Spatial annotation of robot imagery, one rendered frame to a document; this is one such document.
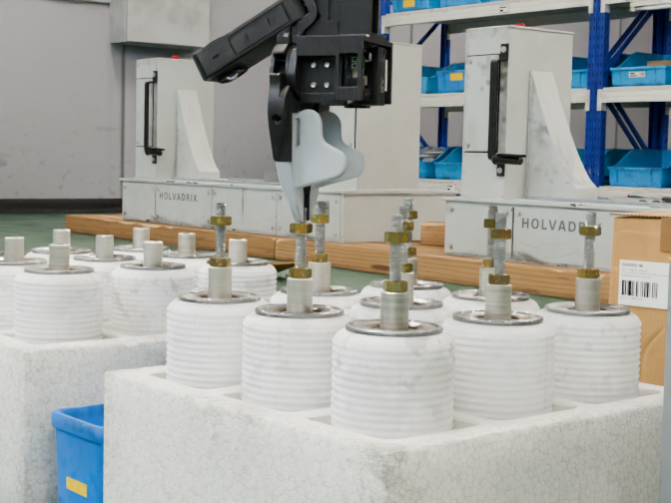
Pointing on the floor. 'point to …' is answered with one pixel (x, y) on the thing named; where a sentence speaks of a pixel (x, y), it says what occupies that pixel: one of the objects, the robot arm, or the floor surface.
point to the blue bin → (80, 453)
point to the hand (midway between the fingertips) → (295, 205)
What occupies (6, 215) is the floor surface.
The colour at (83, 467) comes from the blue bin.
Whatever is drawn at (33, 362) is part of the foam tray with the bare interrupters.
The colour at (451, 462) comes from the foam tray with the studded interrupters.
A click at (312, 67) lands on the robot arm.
